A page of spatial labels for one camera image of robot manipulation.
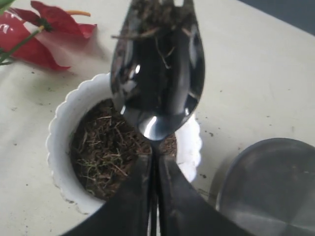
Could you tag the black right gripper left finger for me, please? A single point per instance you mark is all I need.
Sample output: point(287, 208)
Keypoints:
point(127, 212)

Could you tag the stainless steel spork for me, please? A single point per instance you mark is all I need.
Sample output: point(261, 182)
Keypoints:
point(158, 74)

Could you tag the artificial red flower stem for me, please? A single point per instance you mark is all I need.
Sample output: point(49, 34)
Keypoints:
point(37, 36)

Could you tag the round stainless steel plate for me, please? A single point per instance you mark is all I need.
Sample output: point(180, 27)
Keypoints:
point(268, 188)

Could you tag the white scalloped flower pot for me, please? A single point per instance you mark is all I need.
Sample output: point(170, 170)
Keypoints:
point(61, 129)

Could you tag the dark soil in pot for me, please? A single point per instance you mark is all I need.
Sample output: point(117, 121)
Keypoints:
point(103, 150)

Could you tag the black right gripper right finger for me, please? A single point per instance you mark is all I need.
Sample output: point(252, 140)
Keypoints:
point(182, 210)

